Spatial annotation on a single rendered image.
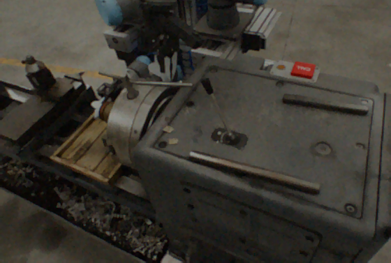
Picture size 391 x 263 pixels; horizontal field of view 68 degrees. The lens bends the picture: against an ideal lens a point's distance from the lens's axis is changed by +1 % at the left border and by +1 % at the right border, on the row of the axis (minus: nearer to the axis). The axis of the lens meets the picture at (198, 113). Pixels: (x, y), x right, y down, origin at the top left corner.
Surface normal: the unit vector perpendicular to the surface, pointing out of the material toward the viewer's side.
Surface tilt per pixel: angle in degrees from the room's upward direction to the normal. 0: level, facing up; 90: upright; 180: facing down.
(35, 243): 0
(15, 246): 0
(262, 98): 0
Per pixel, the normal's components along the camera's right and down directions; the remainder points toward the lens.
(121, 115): -0.33, -0.18
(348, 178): -0.10, -0.70
